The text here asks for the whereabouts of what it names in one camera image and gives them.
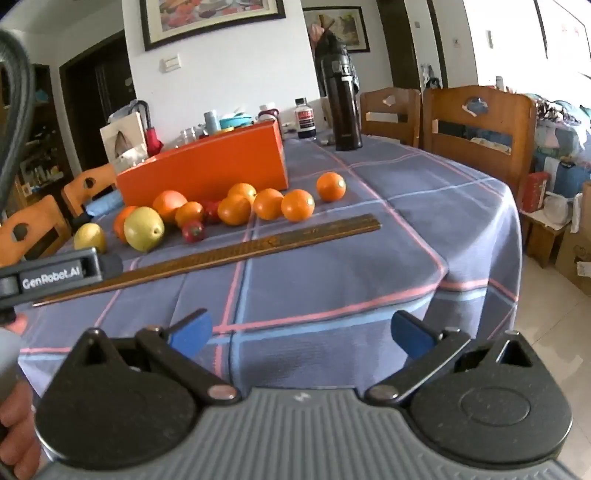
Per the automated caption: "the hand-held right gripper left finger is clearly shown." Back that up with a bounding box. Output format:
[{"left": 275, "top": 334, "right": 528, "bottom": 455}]
[{"left": 69, "top": 308, "right": 242, "bottom": 407}]

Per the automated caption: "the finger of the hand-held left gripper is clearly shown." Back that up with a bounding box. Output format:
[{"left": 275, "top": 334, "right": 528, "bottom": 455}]
[{"left": 100, "top": 253, "right": 124, "bottom": 280}]

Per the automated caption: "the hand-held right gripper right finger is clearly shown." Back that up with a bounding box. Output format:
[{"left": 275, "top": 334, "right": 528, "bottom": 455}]
[{"left": 364, "top": 310, "right": 541, "bottom": 407}]

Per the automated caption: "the small yellow pear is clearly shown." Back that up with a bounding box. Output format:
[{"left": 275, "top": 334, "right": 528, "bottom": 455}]
[{"left": 73, "top": 223, "right": 107, "bottom": 254}]

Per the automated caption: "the large yellow lemon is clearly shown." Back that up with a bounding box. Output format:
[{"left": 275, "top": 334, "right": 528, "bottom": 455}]
[{"left": 124, "top": 206, "right": 165, "bottom": 253}]

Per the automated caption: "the orange cardboard box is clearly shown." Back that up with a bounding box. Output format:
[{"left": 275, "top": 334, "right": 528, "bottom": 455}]
[{"left": 115, "top": 119, "right": 289, "bottom": 206}]

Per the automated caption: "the group of oranges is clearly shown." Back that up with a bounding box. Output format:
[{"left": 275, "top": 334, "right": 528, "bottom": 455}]
[{"left": 112, "top": 172, "right": 347, "bottom": 244}]

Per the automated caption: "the person's left hand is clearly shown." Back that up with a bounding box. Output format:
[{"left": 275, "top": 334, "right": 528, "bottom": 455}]
[{"left": 0, "top": 318, "right": 41, "bottom": 468}]

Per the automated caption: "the wooden chair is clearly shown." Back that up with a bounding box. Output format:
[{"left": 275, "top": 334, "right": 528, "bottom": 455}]
[
  {"left": 0, "top": 194, "right": 72, "bottom": 268},
  {"left": 422, "top": 85, "right": 539, "bottom": 197},
  {"left": 360, "top": 88, "right": 422, "bottom": 148},
  {"left": 62, "top": 164, "right": 118, "bottom": 217}
]

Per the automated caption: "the small white paper bag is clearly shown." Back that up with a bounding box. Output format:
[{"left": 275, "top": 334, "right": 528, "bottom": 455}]
[{"left": 111, "top": 130, "right": 149, "bottom": 172}]

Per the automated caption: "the long wooden ruler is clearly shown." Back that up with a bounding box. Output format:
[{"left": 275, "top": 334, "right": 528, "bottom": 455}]
[{"left": 32, "top": 213, "right": 382, "bottom": 308}]

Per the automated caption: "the red folded umbrella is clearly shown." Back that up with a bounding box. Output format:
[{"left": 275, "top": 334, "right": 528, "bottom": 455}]
[{"left": 130, "top": 99, "right": 163, "bottom": 157}]

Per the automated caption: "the dark wooden shelf cabinet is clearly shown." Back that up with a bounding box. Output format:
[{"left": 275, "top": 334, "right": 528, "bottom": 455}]
[{"left": 0, "top": 65, "right": 70, "bottom": 206}]

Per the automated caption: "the large beige paper bag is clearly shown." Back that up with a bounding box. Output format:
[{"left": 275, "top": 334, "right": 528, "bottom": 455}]
[{"left": 100, "top": 111, "right": 148, "bottom": 172}]

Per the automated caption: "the dark wooden door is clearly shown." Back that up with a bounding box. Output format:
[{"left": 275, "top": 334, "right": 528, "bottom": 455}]
[{"left": 60, "top": 34, "right": 138, "bottom": 171}]

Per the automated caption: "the small wooden stool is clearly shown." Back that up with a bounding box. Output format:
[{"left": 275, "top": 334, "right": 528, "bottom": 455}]
[{"left": 521, "top": 210, "right": 568, "bottom": 269}]

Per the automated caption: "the brown cardboard box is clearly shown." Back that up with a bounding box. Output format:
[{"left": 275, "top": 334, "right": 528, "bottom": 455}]
[{"left": 554, "top": 182, "right": 591, "bottom": 296}]

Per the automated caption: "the red carton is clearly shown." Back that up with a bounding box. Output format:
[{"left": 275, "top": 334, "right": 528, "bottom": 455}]
[{"left": 521, "top": 172, "right": 551, "bottom": 212}]

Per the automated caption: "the white plastic bag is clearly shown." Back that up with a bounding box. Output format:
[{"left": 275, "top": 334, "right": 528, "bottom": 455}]
[{"left": 544, "top": 191, "right": 572, "bottom": 225}]

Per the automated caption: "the brown pill bottle white cap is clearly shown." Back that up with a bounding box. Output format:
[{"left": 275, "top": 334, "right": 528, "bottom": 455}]
[{"left": 257, "top": 104, "right": 282, "bottom": 134}]

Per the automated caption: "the glass bottle red white label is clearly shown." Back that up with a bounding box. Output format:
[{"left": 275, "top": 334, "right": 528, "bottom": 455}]
[{"left": 295, "top": 98, "right": 317, "bottom": 139}]

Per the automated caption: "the black thermos bottle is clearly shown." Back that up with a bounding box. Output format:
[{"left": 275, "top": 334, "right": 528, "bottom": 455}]
[{"left": 325, "top": 44, "right": 364, "bottom": 152}]

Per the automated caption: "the pile of bedding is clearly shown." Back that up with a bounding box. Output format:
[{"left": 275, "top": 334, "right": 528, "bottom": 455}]
[{"left": 531, "top": 92, "right": 591, "bottom": 185}]

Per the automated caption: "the framed food picture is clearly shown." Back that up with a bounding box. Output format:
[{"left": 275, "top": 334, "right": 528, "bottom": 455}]
[{"left": 140, "top": 0, "right": 287, "bottom": 51}]

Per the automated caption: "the small framed picture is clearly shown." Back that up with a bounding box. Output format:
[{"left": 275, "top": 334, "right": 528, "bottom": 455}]
[{"left": 302, "top": 7, "right": 370, "bottom": 54}]

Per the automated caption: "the grey cable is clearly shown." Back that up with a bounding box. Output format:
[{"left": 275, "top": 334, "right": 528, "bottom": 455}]
[{"left": 0, "top": 28, "right": 37, "bottom": 206}]

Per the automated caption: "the dark wooden door frame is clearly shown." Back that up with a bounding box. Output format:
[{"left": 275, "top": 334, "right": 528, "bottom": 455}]
[{"left": 376, "top": 0, "right": 448, "bottom": 90}]

